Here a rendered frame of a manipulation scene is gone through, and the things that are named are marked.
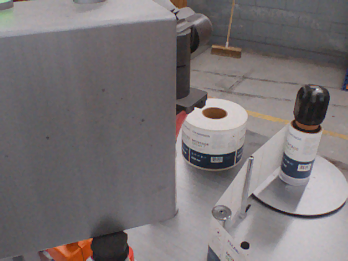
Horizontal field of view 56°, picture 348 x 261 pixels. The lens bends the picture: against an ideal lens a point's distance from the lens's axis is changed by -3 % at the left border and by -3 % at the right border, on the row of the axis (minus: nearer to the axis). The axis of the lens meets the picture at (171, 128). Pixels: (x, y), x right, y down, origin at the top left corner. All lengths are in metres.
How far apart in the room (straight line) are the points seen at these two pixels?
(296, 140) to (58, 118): 0.77
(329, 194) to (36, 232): 0.85
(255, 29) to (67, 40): 4.76
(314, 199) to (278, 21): 4.00
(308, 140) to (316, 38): 3.92
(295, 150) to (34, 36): 0.82
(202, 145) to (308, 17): 3.90
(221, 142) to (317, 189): 0.30
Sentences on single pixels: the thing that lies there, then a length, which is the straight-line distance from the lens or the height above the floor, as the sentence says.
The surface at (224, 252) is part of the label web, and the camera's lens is 0.67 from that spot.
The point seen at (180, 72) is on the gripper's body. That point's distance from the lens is 0.53.
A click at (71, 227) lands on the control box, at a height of 1.31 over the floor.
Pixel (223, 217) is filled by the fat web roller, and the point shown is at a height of 1.07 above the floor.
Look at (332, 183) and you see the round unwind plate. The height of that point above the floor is 0.89.
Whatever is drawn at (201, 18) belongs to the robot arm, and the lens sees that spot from 0.59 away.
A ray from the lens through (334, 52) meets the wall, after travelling 4.83.
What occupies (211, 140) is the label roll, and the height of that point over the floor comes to 0.99.
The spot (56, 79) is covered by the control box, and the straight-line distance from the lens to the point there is 0.23.
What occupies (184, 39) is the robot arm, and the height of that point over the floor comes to 1.38.
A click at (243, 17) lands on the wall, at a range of 4.97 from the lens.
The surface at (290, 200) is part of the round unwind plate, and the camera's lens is 0.97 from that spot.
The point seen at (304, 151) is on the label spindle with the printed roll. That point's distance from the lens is 0.95.
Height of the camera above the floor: 1.53
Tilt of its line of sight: 32 degrees down
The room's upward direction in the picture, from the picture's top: straight up
